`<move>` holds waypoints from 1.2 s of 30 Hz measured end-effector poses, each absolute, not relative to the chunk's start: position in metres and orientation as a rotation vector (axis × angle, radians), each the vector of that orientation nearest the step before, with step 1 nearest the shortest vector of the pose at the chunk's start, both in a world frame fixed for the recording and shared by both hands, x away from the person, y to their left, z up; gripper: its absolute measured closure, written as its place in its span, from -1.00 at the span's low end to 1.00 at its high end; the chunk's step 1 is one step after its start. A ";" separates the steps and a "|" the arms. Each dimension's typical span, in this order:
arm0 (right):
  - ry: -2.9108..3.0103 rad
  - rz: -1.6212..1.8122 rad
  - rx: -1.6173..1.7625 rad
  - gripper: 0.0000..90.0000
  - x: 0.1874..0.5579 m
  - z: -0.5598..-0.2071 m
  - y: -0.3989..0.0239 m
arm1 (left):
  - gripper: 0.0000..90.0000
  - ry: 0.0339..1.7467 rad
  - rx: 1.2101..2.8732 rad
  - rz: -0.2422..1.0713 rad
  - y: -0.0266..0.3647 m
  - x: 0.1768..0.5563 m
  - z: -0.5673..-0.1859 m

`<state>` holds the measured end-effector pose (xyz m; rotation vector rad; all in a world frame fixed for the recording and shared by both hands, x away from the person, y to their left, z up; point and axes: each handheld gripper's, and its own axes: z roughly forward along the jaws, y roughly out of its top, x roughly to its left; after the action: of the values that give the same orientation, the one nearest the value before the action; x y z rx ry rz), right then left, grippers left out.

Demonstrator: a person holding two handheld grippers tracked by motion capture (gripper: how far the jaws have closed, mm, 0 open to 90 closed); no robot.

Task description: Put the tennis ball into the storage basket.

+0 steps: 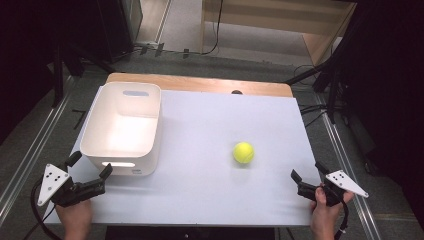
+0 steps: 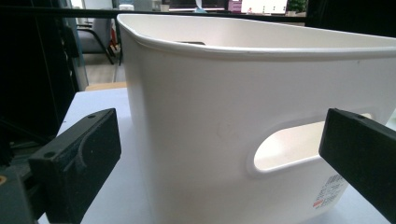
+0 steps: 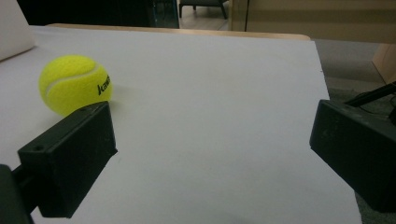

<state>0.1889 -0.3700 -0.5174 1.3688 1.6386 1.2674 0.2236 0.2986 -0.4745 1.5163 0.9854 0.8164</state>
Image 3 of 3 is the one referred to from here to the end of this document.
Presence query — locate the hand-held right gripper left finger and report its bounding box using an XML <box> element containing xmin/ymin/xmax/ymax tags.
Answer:
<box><xmin>17</xmin><ymin>101</ymin><xmax>119</xmax><ymax>219</ymax></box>

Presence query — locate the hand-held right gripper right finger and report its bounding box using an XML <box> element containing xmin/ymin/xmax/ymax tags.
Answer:
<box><xmin>309</xmin><ymin>99</ymin><xmax>396</xmax><ymax>215</ymax></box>

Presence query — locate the yellow tennis ball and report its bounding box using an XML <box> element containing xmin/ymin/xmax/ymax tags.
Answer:
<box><xmin>37</xmin><ymin>54</ymin><xmax>114</xmax><ymax>118</ymax></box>

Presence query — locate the white plastic container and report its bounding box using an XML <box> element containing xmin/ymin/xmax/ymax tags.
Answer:
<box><xmin>0</xmin><ymin>0</ymin><xmax>36</xmax><ymax>62</ymax></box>

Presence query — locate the black stand rod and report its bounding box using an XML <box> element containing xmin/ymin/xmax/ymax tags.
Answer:
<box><xmin>344</xmin><ymin>81</ymin><xmax>396</xmax><ymax>108</ymax></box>

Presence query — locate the light wooden furniture panel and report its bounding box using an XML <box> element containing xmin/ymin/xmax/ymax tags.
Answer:
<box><xmin>372</xmin><ymin>43</ymin><xmax>396</xmax><ymax>85</ymax></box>

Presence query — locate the dark cabinet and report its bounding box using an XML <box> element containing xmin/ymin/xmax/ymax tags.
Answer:
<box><xmin>16</xmin><ymin>0</ymin><xmax>180</xmax><ymax>30</ymax></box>

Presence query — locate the dark chair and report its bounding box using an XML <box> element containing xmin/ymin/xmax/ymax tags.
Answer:
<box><xmin>178</xmin><ymin>0</ymin><xmax>230</xmax><ymax>21</ymax></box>

